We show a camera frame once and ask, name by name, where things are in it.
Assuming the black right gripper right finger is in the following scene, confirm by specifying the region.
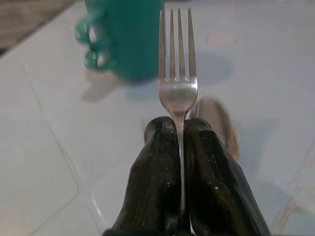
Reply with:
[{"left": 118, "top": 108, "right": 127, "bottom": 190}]
[{"left": 183, "top": 118, "right": 272, "bottom": 236}]

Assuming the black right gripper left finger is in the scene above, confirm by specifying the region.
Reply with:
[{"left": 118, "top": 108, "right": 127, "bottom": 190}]
[{"left": 102, "top": 117, "right": 183, "bottom": 236}]

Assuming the silver metal fork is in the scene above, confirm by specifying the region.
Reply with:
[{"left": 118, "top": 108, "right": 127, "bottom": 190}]
[{"left": 158, "top": 8, "right": 198, "bottom": 213}]

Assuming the silver metal spoon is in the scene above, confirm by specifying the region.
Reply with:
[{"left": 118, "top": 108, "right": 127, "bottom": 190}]
[{"left": 189, "top": 98, "right": 241, "bottom": 160}]

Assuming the teal ceramic mug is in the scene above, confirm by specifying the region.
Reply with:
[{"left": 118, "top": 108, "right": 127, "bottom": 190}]
[{"left": 74, "top": 0, "right": 166, "bottom": 82}]

